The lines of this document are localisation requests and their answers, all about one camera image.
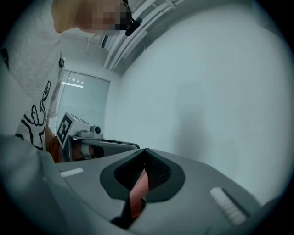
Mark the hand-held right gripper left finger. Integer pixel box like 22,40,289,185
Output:
56,148,146,235

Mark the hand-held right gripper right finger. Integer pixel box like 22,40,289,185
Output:
128,148,263,235

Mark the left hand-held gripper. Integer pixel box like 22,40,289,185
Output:
56,112,141,162

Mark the pink cushioned armchair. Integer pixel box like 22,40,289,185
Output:
129,168,150,218

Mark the person's left forearm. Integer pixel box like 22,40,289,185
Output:
45,126,64,162

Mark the white ceiling pipe rack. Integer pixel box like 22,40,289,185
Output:
101,0,182,72

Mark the person's white printed t-shirt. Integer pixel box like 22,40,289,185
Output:
0,0,67,152

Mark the person's head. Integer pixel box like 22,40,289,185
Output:
51,0,133,37

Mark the wooden bead bracelet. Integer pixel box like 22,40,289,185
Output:
47,135,61,159

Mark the black head-worn camera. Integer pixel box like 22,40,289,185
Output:
124,17,143,37

